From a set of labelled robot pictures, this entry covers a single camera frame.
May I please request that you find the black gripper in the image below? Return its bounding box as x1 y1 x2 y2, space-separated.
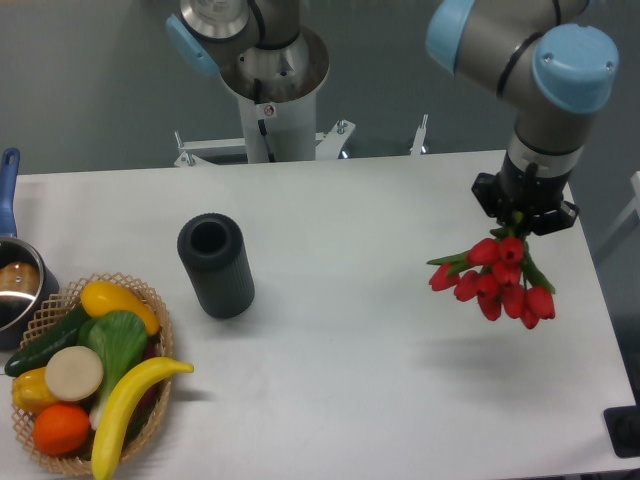
472 153 580 235

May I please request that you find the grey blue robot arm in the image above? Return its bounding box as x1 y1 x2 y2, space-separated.
165 1 619 236

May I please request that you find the black device at edge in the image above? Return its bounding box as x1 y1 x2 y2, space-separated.
603 405 639 458

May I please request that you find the orange fruit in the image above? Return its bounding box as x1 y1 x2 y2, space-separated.
32 403 90 456

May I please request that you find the beige round disc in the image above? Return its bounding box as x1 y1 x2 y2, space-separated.
45 346 104 402

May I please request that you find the yellow squash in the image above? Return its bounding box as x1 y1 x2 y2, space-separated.
80 281 160 336

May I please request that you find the dark green cucumber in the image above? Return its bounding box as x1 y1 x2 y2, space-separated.
4 304 90 377

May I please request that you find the yellow bell pepper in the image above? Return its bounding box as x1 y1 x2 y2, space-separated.
12 367 59 414

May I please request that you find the blue handled saucepan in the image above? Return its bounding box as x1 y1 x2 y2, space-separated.
1 148 59 351

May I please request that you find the yellow banana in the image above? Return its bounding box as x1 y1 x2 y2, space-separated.
91 357 195 480

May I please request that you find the woven wicker basket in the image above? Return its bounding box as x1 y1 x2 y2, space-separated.
11 272 174 477

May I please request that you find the white object right edge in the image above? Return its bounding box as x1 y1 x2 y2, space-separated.
593 171 639 265

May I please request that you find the green leafy vegetable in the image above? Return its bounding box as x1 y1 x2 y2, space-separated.
78 310 148 431

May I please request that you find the dark grey ribbed vase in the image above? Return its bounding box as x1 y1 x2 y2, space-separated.
177 213 255 320

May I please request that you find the red tulip bouquet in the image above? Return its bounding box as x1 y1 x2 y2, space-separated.
427 211 556 330

